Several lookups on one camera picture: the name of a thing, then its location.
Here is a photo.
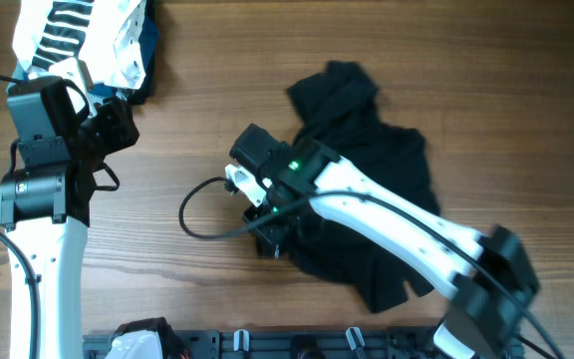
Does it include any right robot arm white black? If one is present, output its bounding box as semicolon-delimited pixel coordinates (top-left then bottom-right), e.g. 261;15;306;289
225;125;540;358

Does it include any white striped folded garment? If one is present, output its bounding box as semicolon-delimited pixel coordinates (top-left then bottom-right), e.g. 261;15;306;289
12;0;147;90

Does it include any dark blue folded garment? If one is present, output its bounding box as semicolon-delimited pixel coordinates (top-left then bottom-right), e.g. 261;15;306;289
92;0;159;106

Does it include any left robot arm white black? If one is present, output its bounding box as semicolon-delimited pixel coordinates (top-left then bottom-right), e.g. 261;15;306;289
0;58;140;358

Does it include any black t-shirt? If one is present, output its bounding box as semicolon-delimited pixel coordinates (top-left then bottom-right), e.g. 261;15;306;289
280;61;440;313

